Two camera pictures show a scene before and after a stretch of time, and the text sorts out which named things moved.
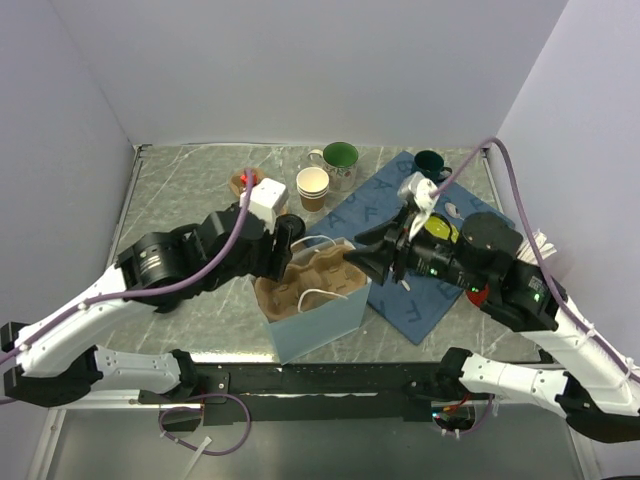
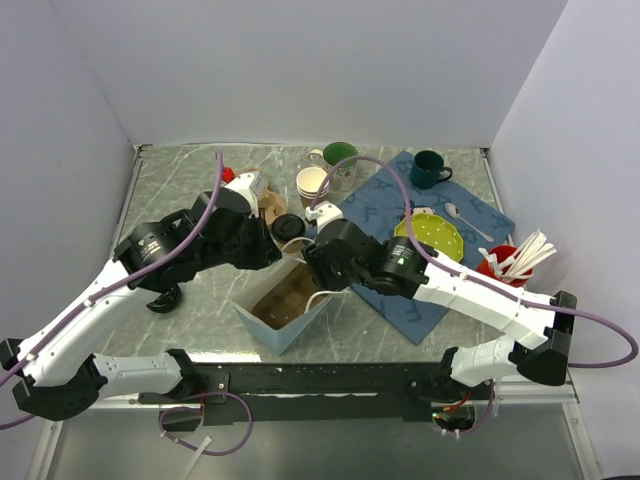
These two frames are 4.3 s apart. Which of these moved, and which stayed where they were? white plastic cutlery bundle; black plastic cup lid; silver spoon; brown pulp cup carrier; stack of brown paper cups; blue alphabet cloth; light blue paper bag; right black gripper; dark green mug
Moved: light blue paper bag; right black gripper; brown pulp cup carrier
Stayed: white plastic cutlery bundle; stack of brown paper cups; silver spoon; black plastic cup lid; blue alphabet cloth; dark green mug
